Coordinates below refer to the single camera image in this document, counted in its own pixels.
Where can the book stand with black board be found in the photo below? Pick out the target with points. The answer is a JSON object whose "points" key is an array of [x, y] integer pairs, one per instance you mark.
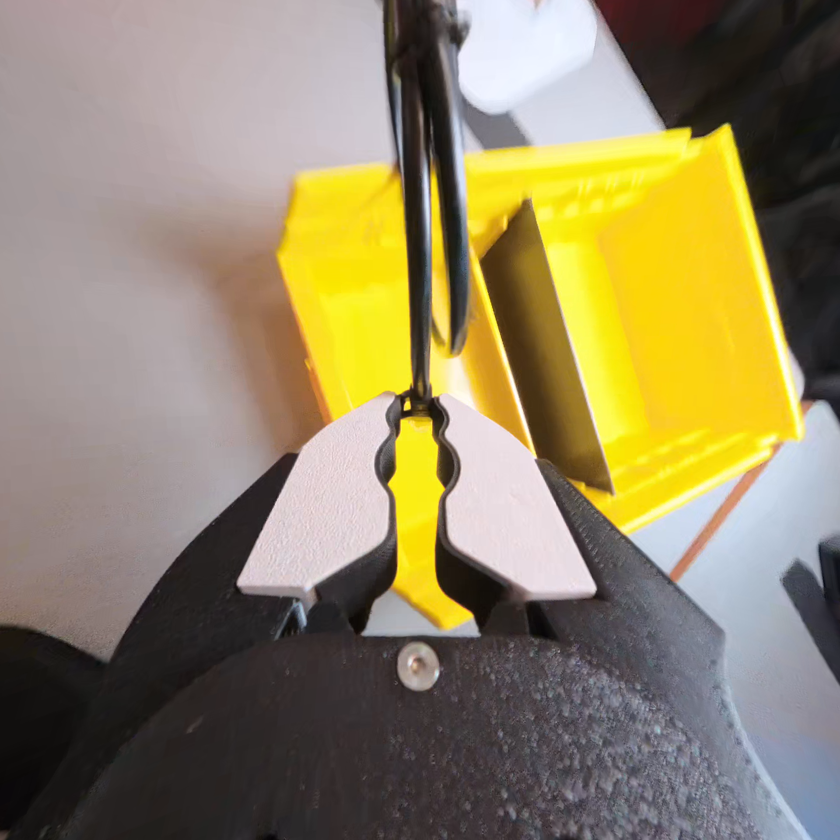
{"points": [[525, 59]]}

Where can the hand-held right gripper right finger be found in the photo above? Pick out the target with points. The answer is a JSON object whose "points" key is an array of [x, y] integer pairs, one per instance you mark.
{"points": [[512, 518]]}

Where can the yellow storage bin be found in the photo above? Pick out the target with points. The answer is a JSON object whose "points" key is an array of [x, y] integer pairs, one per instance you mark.
{"points": [[689, 295]]}

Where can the black bin divider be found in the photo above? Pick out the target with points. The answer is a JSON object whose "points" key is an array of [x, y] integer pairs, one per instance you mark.
{"points": [[544, 354]]}

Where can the black office chair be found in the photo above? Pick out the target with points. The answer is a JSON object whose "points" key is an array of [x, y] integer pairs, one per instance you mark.
{"points": [[39, 709]]}

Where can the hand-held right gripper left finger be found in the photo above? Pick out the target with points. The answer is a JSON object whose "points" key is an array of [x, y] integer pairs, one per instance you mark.
{"points": [[321, 512]]}

